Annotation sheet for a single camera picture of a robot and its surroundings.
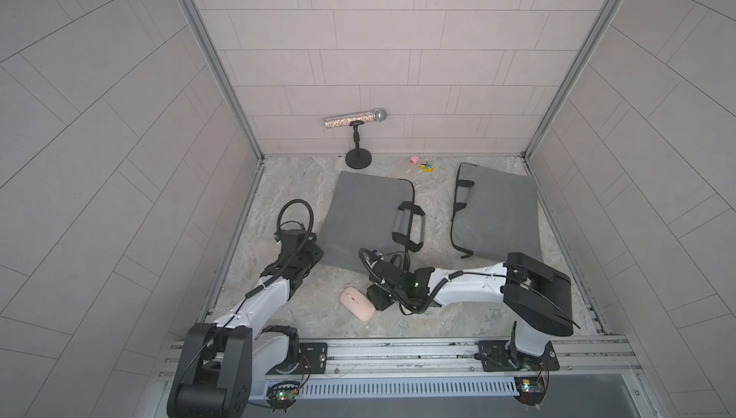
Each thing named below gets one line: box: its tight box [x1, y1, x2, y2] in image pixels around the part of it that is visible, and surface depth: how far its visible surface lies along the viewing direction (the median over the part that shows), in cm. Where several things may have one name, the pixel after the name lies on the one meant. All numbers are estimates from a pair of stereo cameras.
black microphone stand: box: [345, 119, 373, 170], surface depth 117 cm
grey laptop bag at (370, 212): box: [320, 171, 426, 271], surface depth 97 cm
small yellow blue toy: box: [419, 160, 436, 173], surface depth 114 cm
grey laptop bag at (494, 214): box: [450, 162, 543, 262], surface depth 96 cm
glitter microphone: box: [323, 107, 388, 130], surface depth 101 cm
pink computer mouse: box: [339, 286, 376, 323], surface depth 80 cm
